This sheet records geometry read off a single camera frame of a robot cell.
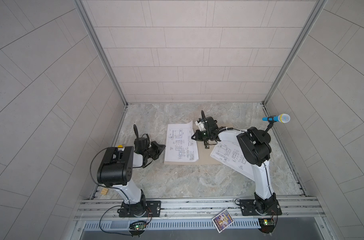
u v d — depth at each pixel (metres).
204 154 0.90
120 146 0.93
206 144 0.91
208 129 0.81
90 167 0.45
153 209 0.71
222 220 0.67
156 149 0.83
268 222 0.69
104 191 0.75
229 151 0.91
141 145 0.74
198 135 0.87
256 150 0.55
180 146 0.93
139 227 0.64
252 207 0.71
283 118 0.77
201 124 0.92
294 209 0.72
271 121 0.84
